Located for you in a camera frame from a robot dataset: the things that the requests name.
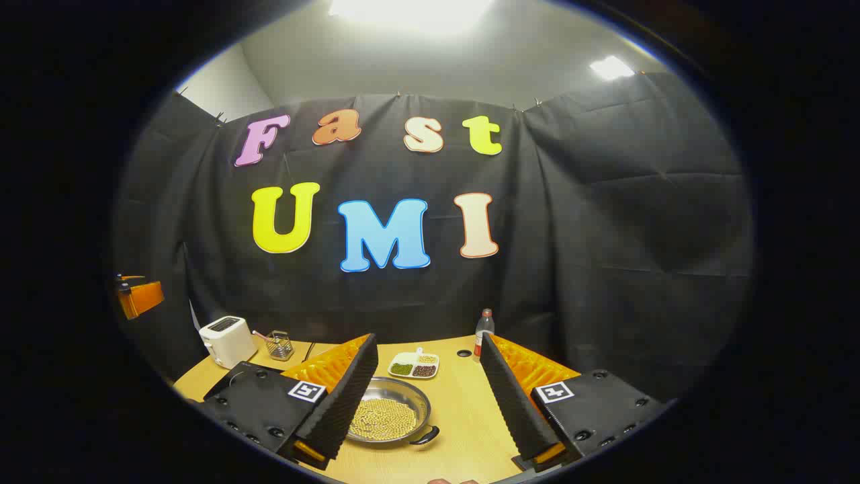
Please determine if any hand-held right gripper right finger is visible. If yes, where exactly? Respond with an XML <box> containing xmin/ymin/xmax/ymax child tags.
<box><xmin>479</xmin><ymin>333</ymin><xmax>669</xmax><ymax>473</ymax></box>

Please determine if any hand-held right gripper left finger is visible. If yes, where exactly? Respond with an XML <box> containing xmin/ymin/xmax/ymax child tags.
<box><xmin>198</xmin><ymin>333</ymin><xmax>380</xmax><ymax>471</ymax></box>

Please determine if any steel pot with black handles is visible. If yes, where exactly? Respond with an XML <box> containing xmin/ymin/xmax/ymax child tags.
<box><xmin>346</xmin><ymin>376</ymin><xmax>441</xmax><ymax>450</ymax></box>

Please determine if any pile of soybeans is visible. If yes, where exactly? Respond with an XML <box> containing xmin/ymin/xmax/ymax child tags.
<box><xmin>351</xmin><ymin>398</ymin><xmax>417</xmax><ymax>442</ymax></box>

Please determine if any clear water bottle red label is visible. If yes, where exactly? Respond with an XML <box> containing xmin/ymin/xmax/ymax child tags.
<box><xmin>474</xmin><ymin>309</ymin><xmax>495</xmax><ymax>361</ymax></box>

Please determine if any white divided dish of beans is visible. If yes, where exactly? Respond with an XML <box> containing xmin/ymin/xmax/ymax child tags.
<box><xmin>388</xmin><ymin>348</ymin><xmax>441</xmax><ymax>380</ymax></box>

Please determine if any white toaster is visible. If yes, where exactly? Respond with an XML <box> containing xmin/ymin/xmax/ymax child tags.
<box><xmin>199</xmin><ymin>315</ymin><xmax>259</xmax><ymax>369</ymax></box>

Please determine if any wire mesh basket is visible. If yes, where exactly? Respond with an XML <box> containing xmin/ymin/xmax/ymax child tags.
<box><xmin>264</xmin><ymin>330</ymin><xmax>295</xmax><ymax>362</ymax></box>

